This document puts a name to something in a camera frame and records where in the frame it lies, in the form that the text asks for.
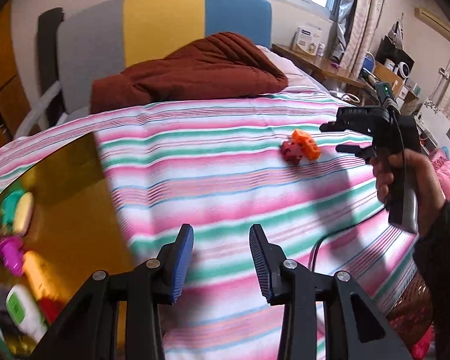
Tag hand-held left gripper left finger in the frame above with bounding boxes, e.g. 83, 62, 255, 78
37, 223, 195, 360

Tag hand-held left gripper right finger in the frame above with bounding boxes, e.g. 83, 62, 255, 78
249, 223, 413, 360

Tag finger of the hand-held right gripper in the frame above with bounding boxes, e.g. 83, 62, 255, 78
335, 144, 377, 165
319, 107, 389, 134

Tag orange toy block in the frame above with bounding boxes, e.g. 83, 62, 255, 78
290, 129, 321, 161

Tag red toy block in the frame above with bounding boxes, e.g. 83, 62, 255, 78
280, 140, 304, 165

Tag gold metal tin box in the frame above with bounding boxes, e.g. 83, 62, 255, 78
0, 132, 136, 359

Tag red toy piece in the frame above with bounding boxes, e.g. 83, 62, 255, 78
40, 297, 62, 325

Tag white thermometer with green screen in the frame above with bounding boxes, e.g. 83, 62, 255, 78
5, 284, 49, 342

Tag yellow oval bar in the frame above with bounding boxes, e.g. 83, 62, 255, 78
13, 191, 35, 235

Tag magenta toy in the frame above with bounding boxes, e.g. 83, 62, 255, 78
0, 235, 25, 276

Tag teal toy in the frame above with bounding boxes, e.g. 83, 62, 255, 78
0, 191, 23, 226

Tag person's right forearm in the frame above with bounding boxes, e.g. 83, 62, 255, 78
412, 197, 450, 360

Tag person's right hand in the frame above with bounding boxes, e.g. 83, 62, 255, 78
371, 148, 447, 239

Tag cardboard box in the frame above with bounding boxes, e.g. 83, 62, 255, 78
373, 62, 404, 96

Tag wooden bedside desk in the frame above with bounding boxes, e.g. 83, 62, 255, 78
272, 43, 366, 91

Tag black storage box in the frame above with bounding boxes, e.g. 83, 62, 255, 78
377, 35, 415, 72

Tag pale pink bed sheet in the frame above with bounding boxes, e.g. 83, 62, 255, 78
255, 44, 332, 92

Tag striped pink green blanket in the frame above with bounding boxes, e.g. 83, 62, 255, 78
0, 84, 422, 360

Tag beige patterned curtain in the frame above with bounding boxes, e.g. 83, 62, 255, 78
332, 0, 384, 81

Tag brown wicker chair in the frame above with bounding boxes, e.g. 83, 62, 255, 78
386, 272, 436, 346

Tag maroon quilt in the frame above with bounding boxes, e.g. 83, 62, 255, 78
90, 32, 289, 115

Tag red cloth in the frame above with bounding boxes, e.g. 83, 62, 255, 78
409, 324, 436, 360

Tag white foam tube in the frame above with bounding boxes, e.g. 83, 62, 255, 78
14, 82, 64, 139

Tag grey yellow blue headboard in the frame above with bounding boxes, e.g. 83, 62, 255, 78
56, 0, 274, 115

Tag wooden wardrobe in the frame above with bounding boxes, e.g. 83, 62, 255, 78
0, 0, 34, 158

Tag black rolled mat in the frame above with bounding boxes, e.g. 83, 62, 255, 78
37, 7, 66, 128

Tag white cable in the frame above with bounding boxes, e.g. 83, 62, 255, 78
330, 90, 361, 104

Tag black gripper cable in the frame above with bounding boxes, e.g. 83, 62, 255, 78
309, 109, 409, 272

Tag wall air conditioner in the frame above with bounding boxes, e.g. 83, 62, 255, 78
414, 7, 450, 44

